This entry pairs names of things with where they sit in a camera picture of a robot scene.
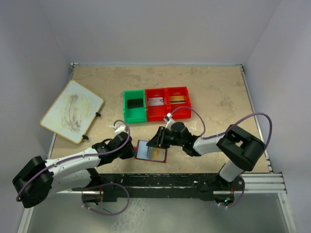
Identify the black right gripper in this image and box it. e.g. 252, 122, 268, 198
146, 126, 184, 150

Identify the gold card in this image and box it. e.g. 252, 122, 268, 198
170, 96, 185, 104
151, 148, 166, 161

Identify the red leather card holder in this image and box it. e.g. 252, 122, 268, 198
135, 140, 167, 163

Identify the white card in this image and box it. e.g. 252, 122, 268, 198
148, 97, 165, 106

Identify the black VIP card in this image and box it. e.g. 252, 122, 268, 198
127, 99, 144, 109

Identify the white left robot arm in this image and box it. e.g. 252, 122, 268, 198
12, 132, 137, 208

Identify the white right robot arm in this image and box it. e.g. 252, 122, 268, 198
147, 122, 266, 190

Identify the middle red plastic bin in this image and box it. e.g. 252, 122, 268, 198
145, 88, 170, 121

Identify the red plastic bin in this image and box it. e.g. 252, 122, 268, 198
145, 88, 170, 121
167, 86, 191, 119

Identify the outer red plastic bin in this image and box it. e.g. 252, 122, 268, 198
167, 86, 191, 119

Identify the green plastic bin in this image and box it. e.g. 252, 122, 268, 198
123, 89, 147, 123

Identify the yellow-framed whiteboard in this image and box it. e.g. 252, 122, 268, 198
40, 80, 104, 144

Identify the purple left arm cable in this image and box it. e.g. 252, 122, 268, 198
15, 119, 131, 216

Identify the aluminium table frame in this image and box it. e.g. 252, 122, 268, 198
17, 63, 297, 233

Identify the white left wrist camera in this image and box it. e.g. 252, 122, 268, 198
113, 124, 128, 135

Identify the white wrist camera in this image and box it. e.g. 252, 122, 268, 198
113, 124, 128, 135
163, 113, 175, 130

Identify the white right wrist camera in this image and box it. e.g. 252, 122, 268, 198
163, 113, 175, 130

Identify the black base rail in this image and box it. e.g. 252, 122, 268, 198
70, 172, 246, 202

